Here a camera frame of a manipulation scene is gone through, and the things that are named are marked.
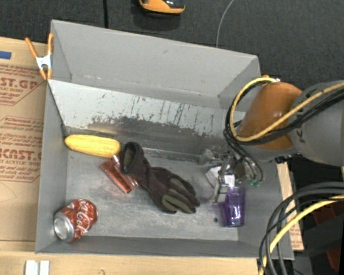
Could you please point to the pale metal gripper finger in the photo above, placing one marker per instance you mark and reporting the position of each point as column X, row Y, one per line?
column 220, row 191
column 212, row 174

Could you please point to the dark brown glove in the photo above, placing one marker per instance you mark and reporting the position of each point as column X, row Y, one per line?
column 161, row 184

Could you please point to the grey metal bin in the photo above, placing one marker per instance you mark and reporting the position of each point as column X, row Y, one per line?
column 138, row 222

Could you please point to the yellow corn cob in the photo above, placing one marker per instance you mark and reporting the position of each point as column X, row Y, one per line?
column 93, row 145

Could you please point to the red soda can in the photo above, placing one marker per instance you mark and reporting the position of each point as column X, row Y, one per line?
column 76, row 218

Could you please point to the brown cardboard board red print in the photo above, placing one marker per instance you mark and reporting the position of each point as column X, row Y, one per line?
column 6, row 202

